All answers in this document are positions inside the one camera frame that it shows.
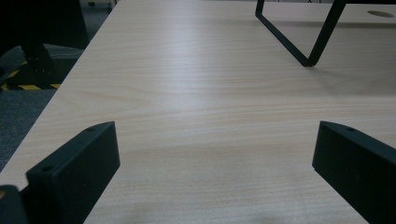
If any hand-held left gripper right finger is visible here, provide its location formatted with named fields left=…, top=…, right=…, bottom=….
left=312, top=120, right=396, bottom=224

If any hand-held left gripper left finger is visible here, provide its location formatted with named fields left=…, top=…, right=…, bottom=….
left=18, top=120, right=121, bottom=224

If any yellow black hazard tape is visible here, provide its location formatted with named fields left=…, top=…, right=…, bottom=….
left=0, top=68, right=63, bottom=91

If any black metal stand base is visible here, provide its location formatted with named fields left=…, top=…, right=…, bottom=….
left=5, top=41, right=86, bottom=88

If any black metal stand frame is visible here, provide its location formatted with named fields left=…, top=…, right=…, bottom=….
left=254, top=0, right=348, bottom=68

